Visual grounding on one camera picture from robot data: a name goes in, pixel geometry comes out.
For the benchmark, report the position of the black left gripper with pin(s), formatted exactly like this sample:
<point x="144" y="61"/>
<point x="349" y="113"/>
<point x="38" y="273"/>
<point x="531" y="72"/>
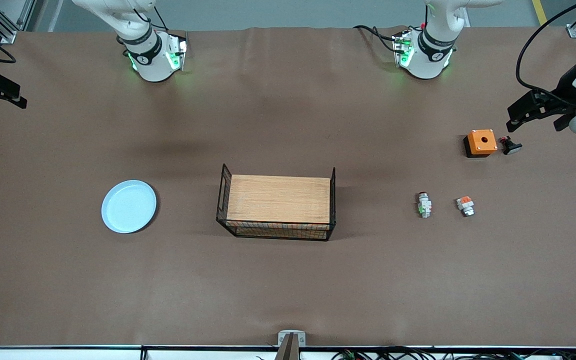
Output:
<point x="566" y="93"/>

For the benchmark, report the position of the orange button enclosure box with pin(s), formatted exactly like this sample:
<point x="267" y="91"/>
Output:
<point x="482" y="141"/>

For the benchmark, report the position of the grey metal camera bracket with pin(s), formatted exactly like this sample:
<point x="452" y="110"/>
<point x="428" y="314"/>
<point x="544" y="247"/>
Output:
<point x="292" y="345"/>

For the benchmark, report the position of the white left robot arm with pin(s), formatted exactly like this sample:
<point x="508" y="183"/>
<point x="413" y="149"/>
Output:
<point x="430" y="60"/>

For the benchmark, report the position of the black push button switch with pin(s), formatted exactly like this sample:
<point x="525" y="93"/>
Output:
<point x="510" y="146"/>

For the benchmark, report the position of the orange white contact block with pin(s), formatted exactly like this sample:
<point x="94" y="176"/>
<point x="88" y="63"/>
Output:
<point x="465" y="204"/>

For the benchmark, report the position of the brown table cover sheet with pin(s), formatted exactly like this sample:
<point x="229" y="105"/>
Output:
<point x="288" y="280"/>

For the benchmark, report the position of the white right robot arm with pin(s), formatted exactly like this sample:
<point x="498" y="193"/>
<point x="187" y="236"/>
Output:
<point x="153" y="65"/>

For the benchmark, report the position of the light blue round plate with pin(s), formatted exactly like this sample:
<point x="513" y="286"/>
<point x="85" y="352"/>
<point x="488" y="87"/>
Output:
<point x="129" y="206"/>

